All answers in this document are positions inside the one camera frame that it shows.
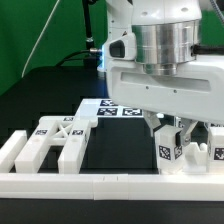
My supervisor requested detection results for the black cable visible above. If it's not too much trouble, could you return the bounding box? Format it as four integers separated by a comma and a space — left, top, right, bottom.
55, 0, 101, 68

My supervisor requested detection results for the white chair back part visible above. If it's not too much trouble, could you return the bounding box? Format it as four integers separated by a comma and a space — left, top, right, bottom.
15, 116, 98, 174

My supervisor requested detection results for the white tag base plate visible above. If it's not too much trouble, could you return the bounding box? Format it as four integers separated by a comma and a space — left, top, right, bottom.
76, 98, 143, 118

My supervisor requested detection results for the white chair seat part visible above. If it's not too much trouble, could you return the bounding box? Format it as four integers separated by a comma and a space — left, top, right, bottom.
156, 141, 209, 175

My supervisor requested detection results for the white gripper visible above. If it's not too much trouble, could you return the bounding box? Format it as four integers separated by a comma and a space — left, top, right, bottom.
106, 55, 224, 146

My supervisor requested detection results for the white front fence wall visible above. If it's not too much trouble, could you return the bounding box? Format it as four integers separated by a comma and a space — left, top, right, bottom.
0, 173, 224, 201

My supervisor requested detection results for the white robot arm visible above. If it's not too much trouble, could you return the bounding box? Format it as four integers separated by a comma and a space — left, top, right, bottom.
103, 0, 224, 145

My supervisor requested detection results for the white cable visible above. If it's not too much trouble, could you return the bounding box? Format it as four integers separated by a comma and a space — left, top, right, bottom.
21, 0, 63, 78

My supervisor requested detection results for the white bar part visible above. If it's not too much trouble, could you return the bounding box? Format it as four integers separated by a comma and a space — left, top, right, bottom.
0, 130, 27, 173

